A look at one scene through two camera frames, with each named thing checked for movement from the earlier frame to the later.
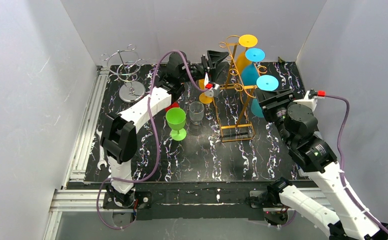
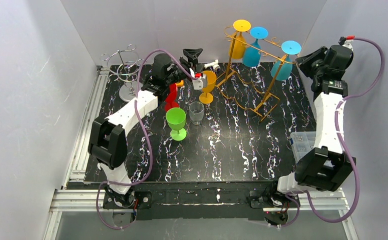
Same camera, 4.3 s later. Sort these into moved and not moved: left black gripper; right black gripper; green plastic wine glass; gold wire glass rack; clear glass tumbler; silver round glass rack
Moved: right black gripper; gold wire glass rack; left black gripper
Not moved: silver round glass rack; green plastic wine glass; clear glass tumbler
